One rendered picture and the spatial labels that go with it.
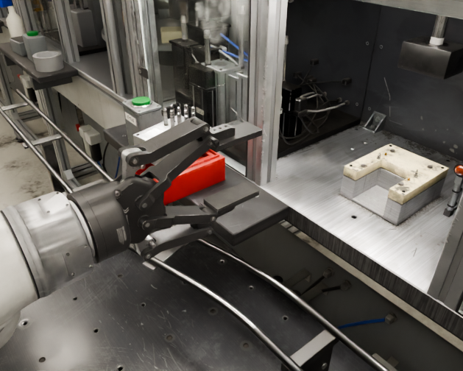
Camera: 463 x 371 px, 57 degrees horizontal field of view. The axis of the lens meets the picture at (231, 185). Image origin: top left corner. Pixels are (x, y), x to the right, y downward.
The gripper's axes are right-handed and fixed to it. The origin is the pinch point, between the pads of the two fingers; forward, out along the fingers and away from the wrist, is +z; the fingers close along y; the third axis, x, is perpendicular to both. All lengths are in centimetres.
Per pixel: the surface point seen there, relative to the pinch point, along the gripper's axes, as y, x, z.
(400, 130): -20, 14, 64
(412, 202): -17.9, -6.6, 35.8
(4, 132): -112, 291, 17
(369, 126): -21, 21, 62
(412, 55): 6.1, 1.8, 39.4
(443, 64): 5.9, -3.7, 39.4
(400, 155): -14.7, 1.9, 43.9
